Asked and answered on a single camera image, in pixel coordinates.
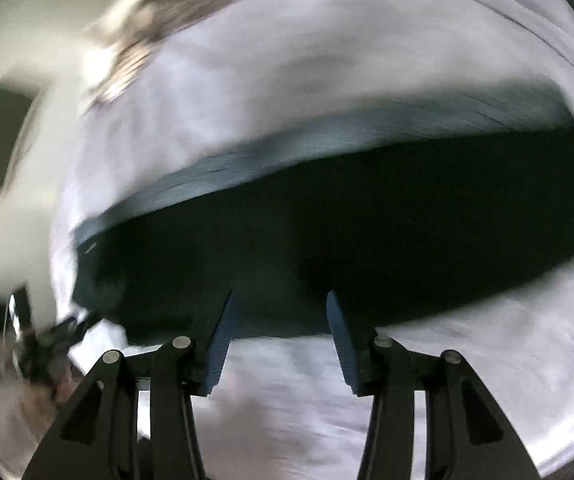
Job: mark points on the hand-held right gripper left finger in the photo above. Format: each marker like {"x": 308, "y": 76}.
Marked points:
{"x": 219, "y": 355}

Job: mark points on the white fleece blanket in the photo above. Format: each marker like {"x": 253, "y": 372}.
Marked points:
{"x": 267, "y": 60}

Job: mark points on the dark pants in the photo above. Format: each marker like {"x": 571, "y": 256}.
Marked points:
{"x": 317, "y": 220}

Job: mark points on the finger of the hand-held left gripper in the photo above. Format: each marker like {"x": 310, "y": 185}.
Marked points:
{"x": 79, "y": 327}

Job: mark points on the crumpled patterned bedding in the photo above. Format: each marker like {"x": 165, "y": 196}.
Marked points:
{"x": 142, "y": 15}

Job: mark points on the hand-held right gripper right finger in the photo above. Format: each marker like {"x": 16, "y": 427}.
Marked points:
{"x": 342, "y": 347}

